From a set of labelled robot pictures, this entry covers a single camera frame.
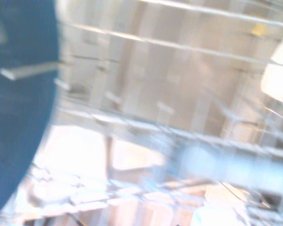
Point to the dark blue plate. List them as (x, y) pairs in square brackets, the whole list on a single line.
[(19, 106)]

